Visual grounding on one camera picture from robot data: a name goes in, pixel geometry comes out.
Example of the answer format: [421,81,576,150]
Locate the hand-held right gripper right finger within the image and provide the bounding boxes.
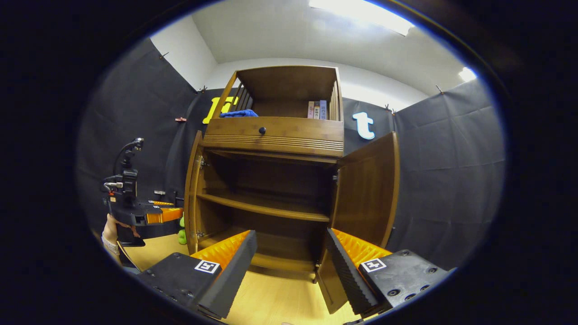
[326,228,452,319]

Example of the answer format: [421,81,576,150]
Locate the wooden shoe cabinet door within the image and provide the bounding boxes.
[183,130,204,255]
[316,132,401,315]

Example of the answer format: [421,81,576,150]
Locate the wooden inner cabinet shelf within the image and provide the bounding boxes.
[197,192,330,223]

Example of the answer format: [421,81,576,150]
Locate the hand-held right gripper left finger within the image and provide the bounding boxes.
[135,230,258,320]

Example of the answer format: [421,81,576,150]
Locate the large ceiling light panel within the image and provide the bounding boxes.
[308,0,415,37]

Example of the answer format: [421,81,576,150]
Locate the black backdrop cloth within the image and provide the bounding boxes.
[77,38,506,271]

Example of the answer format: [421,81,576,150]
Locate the wooden double-door shoe cabinet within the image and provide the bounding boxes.
[183,65,401,315]

